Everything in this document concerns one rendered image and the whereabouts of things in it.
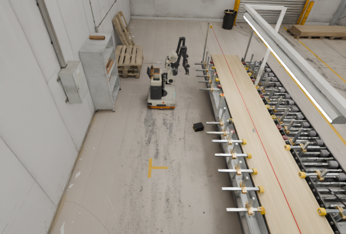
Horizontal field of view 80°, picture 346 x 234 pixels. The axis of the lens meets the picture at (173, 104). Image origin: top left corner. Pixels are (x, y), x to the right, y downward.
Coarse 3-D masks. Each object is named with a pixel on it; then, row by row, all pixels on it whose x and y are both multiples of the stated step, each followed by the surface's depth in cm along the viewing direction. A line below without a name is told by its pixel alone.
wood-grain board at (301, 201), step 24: (240, 72) 474; (240, 96) 406; (240, 120) 355; (264, 120) 357; (240, 144) 318; (264, 144) 318; (264, 168) 286; (288, 168) 287; (264, 192) 260; (288, 192) 261; (264, 216) 241; (288, 216) 239; (312, 216) 240
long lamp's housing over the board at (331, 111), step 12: (252, 24) 301; (264, 36) 266; (276, 48) 238; (288, 60) 215; (300, 72) 198; (312, 84) 183; (312, 96) 177; (324, 96) 171; (324, 108) 164; (336, 108) 160; (336, 120) 155
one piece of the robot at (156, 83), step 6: (150, 78) 458; (156, 78) 457; (162, 78) 468; (150, 84) 453; (156, 84) 452; (162, 84) 480; (150, 90) 464; (156, 90) 463; (162, 90) 491; (156, 96) 475; (162, 96) 493
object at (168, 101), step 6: (168, 90) 513; (174, 90) 517; (150, 96) 492; (168, 96) 495; (174, 96) 497; (150, 102) 482; (156, 102) 482; (162, 102) 482; (168, 102) 483; (174, 102) 484; (156, 108) 494; (162, 108) 494; (168, 108) 494; (174, 108) 495
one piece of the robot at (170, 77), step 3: (168, 60) 434; (165, 63) 455; (168, 63) 433; (171, 63) 430; (165, 66) 446; (168, 66) 438; (168, 69) 451; (171, 69) 450; (168, 72) 456; (171, 72) 457; (168, 75) 456; (171, 75) 456; (168, 78) 461; (171, 78) 462; (174, 78) 462; (168, 81) 467; (171, 81) 467
